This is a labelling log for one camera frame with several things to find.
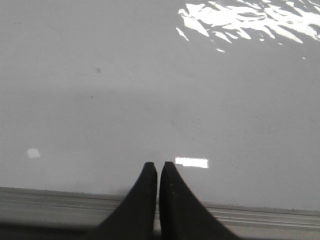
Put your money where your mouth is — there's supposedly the grey aluminium whiteboard frame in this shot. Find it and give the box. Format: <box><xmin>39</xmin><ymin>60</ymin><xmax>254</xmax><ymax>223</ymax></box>
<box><xmin>0</xmin><ymin>187</ymin><xmax>320</xmax><ymax>240</ymax></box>

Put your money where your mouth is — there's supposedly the white whiteboard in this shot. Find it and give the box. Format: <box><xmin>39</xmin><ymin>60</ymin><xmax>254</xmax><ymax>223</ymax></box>
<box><xmin>0</xmin><ymin>0</ymin><xmax>320</xmax><ymax>211</ymax></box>

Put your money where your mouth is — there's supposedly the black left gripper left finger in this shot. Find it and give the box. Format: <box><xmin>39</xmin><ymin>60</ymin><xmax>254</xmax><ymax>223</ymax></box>
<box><xmin>92</xmin><ymin>162</ymin><xmax>158</xmax><ymax>240</ymax></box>

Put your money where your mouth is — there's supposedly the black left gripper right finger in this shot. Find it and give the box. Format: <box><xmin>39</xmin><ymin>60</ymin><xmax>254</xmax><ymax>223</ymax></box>
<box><xmin>159</xmin><ymin>161</ymin><xmax>240</xmax><ymax>240</ymax></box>

